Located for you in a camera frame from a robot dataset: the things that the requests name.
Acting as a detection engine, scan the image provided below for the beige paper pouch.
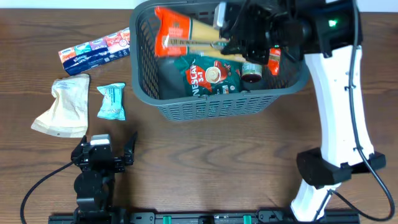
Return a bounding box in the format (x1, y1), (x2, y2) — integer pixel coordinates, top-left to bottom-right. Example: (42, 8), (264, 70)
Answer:
(31, 73), (90, 138)

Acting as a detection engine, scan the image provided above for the light blue snack packet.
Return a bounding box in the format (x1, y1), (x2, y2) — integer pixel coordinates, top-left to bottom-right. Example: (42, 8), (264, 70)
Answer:
(97, 83), (126, 121)

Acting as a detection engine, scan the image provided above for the green lid jar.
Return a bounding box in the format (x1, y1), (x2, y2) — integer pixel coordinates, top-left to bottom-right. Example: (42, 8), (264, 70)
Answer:
(241, 62), (263, 83)

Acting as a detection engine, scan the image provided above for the green Nescafe coffee bag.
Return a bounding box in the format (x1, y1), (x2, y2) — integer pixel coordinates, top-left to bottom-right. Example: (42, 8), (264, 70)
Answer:
(174, 54), (242, 96)

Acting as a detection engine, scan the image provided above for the grey plastic basket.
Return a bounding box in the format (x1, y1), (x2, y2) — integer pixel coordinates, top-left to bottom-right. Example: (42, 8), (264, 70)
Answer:
(129, 1), (310, 121)

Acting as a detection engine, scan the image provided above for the red spaghetti packet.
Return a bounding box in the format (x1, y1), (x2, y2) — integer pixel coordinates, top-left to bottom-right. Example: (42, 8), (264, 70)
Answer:
(154, 6), (246, 63)

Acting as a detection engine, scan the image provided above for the Kleenex tissue multipack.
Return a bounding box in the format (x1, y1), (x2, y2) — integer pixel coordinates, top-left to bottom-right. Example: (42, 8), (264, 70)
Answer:
(58, 27), (131, 76)

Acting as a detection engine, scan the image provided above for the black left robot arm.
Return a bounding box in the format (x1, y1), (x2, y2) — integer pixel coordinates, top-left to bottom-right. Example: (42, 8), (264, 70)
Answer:
(71, 133), (138, 213)

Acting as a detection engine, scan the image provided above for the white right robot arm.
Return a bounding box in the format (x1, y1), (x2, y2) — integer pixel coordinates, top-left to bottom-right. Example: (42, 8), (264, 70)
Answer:
(213, 1), (386, 223)

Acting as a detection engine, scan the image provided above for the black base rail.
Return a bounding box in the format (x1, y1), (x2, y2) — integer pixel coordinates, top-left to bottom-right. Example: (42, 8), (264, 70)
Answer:
(48, 207), (361, 224)

